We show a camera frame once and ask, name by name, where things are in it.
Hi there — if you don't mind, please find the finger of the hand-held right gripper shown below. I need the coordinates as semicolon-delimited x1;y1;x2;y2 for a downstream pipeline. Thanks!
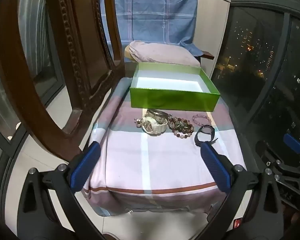
255;141;300;183
284;134;300;165

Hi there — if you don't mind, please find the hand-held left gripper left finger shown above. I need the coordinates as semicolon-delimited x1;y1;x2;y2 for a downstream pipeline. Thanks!
16;141;104;240

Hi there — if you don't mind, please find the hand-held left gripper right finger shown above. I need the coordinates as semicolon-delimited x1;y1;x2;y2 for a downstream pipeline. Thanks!
197;142;284;240

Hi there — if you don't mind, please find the black wristwatch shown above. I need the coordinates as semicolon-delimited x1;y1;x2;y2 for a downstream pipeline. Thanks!
194;125;219;147

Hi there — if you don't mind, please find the red and white bead bracelet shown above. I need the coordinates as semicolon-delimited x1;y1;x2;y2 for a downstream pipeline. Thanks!
173;127;192;139

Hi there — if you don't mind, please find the pale green bead bracelet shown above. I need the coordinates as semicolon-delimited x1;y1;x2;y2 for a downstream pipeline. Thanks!
175;120;195;133

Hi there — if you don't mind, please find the pink bead bracelet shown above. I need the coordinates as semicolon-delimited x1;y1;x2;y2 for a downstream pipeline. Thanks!
192;114;212;127

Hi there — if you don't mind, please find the white wristwatch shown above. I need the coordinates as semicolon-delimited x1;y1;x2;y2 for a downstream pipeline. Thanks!
142;112;168;136

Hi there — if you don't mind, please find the metal bangle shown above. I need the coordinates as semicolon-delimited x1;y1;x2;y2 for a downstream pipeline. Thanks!
146;108;172;124

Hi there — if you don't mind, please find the green box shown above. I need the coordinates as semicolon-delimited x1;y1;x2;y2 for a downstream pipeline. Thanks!
129;62;221;112

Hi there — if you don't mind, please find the pink plaid bed sheet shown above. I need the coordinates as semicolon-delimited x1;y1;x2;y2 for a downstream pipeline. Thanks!
81;77;247;217

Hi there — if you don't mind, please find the dark framed glass window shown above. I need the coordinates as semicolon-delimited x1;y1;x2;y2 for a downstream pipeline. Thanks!
210;0;300;180

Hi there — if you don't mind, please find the tan foam pad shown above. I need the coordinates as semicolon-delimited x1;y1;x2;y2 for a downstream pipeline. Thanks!
124;45;133;61

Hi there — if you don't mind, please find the carved wooden chair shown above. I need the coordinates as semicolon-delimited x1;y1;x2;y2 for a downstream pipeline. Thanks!
0;0;127;163

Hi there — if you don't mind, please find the pink cushion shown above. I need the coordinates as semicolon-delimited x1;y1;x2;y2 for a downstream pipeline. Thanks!
125;40;202;68

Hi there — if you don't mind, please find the glass sliding door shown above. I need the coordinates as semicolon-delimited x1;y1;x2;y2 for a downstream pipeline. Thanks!
0;0;73;170

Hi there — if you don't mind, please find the blue plaid cloth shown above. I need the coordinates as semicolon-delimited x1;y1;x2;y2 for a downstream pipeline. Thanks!
100;0;199;63

